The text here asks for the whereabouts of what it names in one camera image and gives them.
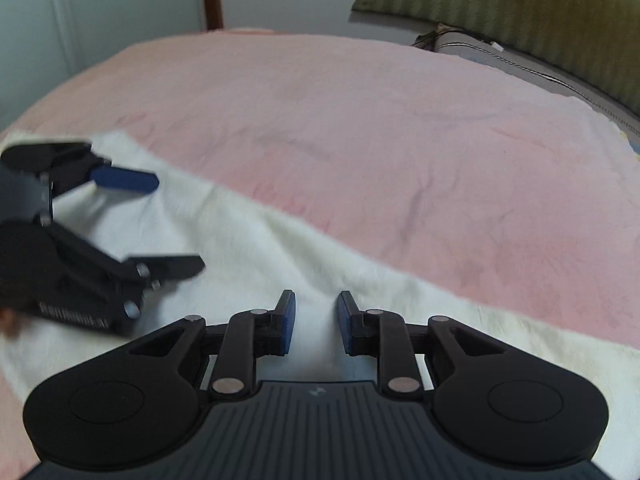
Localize white textured pants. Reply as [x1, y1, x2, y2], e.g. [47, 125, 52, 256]
[0, 129, 640, 480]

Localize person's left hand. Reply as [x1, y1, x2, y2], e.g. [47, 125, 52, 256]
[0, 308, 21, 338]

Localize pink bed blanket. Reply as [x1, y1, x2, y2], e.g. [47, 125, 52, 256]
[0, 28, 640, 480]

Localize grey striped pillow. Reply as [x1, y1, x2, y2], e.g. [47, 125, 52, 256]
[412, 24, 639, 151]

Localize olive padded headboard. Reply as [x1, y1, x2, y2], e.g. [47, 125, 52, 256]
[352, 0, 639, 113]

